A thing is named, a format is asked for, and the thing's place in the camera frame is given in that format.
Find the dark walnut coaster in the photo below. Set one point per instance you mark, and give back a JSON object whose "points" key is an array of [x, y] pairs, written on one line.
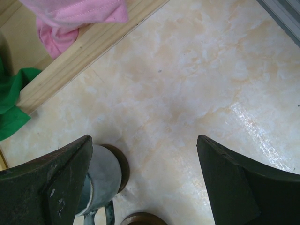
{"points": [[124, 165]]}

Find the wooden rack base tray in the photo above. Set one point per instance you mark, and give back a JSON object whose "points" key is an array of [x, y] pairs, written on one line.
{"points": [[68, 99]]}

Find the green shirt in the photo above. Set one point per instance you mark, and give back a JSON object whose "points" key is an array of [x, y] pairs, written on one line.
{"points": [[12, 118]]}

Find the dark speckled grey mug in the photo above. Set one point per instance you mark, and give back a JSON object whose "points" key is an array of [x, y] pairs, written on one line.
{"points": [[101, 184]]}

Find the pink shirt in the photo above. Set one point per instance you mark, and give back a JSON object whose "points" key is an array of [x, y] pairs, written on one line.
{"points": [[58, 21]]}

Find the large brown wooden coaster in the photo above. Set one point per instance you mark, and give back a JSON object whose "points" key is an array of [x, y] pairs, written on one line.
{"points": [[143, 218]]}

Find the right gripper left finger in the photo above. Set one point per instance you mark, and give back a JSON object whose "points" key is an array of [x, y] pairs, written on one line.
{"points": [[46, 190]]}

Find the aluminium frame rail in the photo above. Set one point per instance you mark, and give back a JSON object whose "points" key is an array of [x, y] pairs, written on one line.
{"points": [[286, 13]]}

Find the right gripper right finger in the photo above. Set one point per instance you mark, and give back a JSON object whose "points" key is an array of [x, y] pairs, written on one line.
{"points": [[243, 191]]}

